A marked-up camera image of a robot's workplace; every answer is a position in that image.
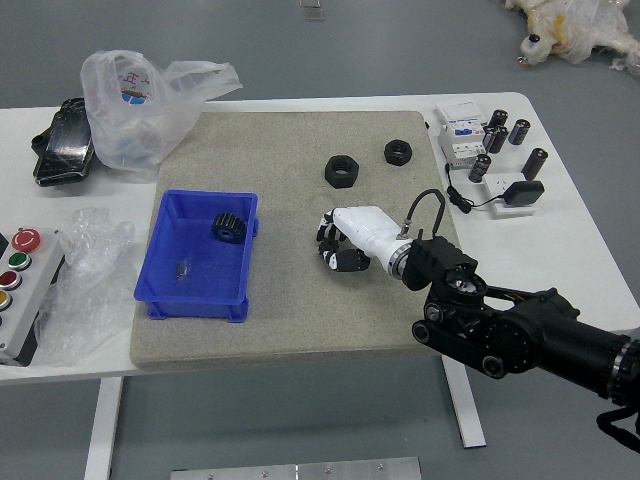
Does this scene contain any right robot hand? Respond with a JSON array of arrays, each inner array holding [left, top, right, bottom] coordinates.
[[314, 204, 402, 274]]

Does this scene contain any big black gear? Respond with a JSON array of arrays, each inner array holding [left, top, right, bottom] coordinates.
[[210, 211, 248, 245]]

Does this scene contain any big black hex nut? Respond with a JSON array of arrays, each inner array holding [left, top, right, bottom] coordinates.
[[323, 154, 362, 189]]

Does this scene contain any small black hex nut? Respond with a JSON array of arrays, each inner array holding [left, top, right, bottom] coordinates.
[[383, 139, 414, 165]]

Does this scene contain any blue plastic box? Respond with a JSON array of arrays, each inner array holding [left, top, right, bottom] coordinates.
[[133, 189, 260, 325]]

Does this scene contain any grey button control box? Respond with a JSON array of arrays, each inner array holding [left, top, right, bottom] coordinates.
[[0, 227, 66, 369]]

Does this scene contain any grey-brown foam mat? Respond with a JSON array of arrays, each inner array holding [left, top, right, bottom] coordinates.
[[129, 109, 471, 371]]

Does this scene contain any white circuit breaker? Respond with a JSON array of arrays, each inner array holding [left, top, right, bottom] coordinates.
[[433, 99, 489, 171]]

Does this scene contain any black power adapter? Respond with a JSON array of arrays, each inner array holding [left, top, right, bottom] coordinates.
[[501, 180, 545, 207]]

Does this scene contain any white table leg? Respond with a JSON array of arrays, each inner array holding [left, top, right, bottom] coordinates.
[[440, 355, 487, 449], [83, 375, 125, 480]]

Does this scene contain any white plastic bag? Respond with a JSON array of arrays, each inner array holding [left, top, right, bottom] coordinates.
[[80, 48, 245, 184]]

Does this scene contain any crumpled clear plastic wrap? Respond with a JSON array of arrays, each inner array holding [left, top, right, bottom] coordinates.
[[33, 207, 136, 366]]

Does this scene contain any plastic-wrapped plush toy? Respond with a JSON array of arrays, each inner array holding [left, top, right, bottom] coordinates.
[[502, 0, 640, 76]]

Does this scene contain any black flat device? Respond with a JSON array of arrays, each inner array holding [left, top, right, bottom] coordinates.
[[30, 97, 97, 189]]

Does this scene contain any red emergency stop button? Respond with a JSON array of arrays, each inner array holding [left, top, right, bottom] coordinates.
[[10, 227, 41, 254]]

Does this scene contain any black adapter cord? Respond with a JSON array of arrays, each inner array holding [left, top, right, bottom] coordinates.
[[443, 162, 507, 215]]

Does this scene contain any white wall socket plate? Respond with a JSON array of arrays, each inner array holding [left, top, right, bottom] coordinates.
[[480, 172, 539, 220]]

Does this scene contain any grey metal base plate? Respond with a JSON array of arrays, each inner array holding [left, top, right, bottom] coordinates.
[[169, 456, 422, 480]]

